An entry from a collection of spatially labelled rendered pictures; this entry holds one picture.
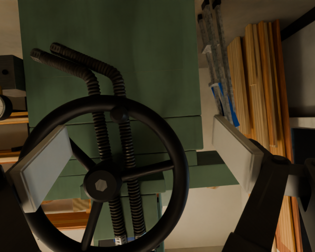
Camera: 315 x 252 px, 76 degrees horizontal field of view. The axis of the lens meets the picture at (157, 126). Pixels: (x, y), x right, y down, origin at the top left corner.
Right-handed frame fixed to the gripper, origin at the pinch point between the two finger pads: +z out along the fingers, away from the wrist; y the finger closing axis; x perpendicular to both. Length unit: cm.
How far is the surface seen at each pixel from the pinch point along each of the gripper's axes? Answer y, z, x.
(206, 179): 14.9, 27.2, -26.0
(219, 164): 18.6, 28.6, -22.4
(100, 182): -7.4, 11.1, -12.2
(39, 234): -18.2, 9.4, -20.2
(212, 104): 98, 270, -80
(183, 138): 9.4, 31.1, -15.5
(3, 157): -180, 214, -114
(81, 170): -17.0, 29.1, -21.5
